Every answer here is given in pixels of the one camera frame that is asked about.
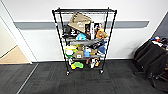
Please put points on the light blue toy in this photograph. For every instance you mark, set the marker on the light blue toy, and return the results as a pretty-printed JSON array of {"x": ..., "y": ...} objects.
[{"x": 81, "y": 36}]

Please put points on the orange yellow toy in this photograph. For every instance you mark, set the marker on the orange yellow toy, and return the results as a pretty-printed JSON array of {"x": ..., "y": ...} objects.
[{"x": 96, "y": 63}]

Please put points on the dark blue bag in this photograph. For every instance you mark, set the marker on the dark blue bag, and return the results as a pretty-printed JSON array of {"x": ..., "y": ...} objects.
[{"x": 102, "y": 49}]

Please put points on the cardboard box white label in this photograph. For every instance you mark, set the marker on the cardboard box white label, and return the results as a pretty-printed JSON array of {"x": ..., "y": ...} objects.
[{"x": 79, "y": 55}]

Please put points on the orange plush toy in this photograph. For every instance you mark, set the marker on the orange plush toy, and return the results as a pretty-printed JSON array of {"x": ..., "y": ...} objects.
[{"x": 101, "y": 34}]

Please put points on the large brown printed cardboard box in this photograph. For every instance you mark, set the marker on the large brown printed cardboard box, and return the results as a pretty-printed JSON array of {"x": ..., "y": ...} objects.
[{"x": 79, "y": 22}]

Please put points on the plain brown cardboard box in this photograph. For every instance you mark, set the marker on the plain brown cardboard box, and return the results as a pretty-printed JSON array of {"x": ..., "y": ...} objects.
[{"x": 93, "y": 52}]

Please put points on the white door frame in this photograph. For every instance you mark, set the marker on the white door frame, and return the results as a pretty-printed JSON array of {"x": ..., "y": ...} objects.
[{"x": 20, "y": 36}]

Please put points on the black jacket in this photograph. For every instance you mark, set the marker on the black jacket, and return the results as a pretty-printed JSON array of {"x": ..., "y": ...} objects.
[{"x": 148, "y": 55}]

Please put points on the colourful item pile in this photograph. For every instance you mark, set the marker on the colourful item pile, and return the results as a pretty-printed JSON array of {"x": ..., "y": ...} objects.
[{"x": 160, "y": 40}]

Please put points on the yellow green toy bowls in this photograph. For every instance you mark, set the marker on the yellow green toy bowls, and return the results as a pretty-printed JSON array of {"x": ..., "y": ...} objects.
[{"x": 70, "y": 51}]

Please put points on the white box dark print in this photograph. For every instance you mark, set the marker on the white box dark print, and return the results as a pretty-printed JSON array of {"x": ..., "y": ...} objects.
[{"x": 93, "y": 28}]

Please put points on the yellow green plush toy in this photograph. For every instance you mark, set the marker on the yellow green plush toy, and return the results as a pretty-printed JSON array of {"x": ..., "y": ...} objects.
[{"x": 78, "y": 65}]

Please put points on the black bag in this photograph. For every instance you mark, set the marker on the black bag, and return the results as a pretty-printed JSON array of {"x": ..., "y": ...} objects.
[{"x": 68, "y": 31}]

